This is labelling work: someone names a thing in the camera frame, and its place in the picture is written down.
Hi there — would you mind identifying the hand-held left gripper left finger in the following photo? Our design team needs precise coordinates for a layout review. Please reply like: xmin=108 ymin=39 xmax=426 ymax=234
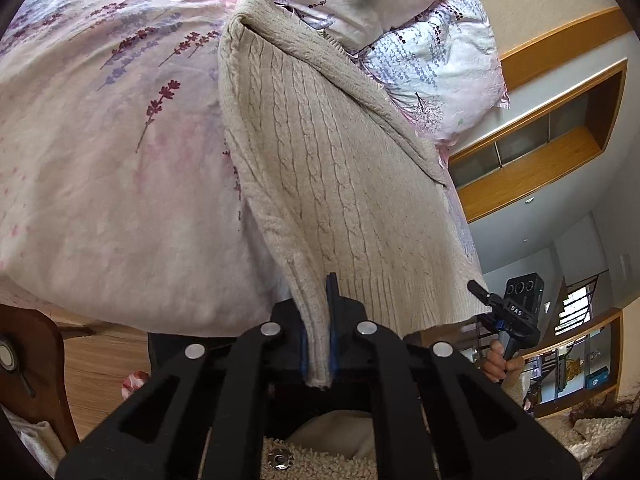
xmin=55 ymin=300 xmax=307 ymax=480

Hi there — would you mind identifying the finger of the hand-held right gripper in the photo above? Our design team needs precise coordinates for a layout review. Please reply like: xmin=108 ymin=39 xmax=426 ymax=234
xmin=467 ymin=279 xmax=494 ymax=307

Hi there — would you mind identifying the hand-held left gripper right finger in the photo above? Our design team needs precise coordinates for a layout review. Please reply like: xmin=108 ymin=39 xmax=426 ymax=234
xmin=325 ymin=273 xmax=584 ymax=480

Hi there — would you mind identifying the cream cable knit sweater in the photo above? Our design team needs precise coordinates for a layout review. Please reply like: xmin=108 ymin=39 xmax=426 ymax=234
xmin=217 ymin=0 xmax=489 ymax=391

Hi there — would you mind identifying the person's right forearm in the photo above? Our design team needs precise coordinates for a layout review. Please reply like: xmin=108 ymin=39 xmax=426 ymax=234
xmin=500 ymin=371 xmax=535 ymax=415

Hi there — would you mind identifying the person's right hand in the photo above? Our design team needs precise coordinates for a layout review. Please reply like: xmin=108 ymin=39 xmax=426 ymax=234
xmin=481 ymin=338 xmax=527 ymax=385

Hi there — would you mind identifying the person's cream fleece jacket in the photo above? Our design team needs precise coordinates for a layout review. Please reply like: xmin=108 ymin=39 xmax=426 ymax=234
xmin=199 ymin=409 xmax=382 ymax=480

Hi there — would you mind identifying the teal box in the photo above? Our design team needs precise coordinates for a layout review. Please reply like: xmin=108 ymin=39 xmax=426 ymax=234
xmin=585 ymin=366 xmax=611 ymax=390

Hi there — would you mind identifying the pink slipper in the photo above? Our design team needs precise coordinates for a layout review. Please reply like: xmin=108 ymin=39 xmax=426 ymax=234
xmin=121 ymin=370 xmax=151 ymax=402

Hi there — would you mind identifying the white pillow with blue flowers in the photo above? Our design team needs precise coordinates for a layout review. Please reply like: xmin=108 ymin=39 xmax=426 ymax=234
xmin=357 ymin=0 xmax=511 ymax=148

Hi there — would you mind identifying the floral lavender print bed sheet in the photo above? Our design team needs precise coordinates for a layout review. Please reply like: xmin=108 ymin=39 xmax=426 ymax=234
xmin=0 ymin=0 xmax=483 ymax=336

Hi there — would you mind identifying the brown wooden chair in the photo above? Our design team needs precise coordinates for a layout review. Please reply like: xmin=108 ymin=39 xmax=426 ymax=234
xmin=0 ymin=302 xmax=96 ymax=453

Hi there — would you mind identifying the white folded cloth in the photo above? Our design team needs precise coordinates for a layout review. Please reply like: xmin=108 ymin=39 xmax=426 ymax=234
xmin=0 ymin=407 xmax=67 ymax=478

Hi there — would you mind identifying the wooden wall shelf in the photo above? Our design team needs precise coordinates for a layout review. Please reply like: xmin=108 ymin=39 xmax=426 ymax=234
xmin=448 ymin=6 xmax=632 ymax=223

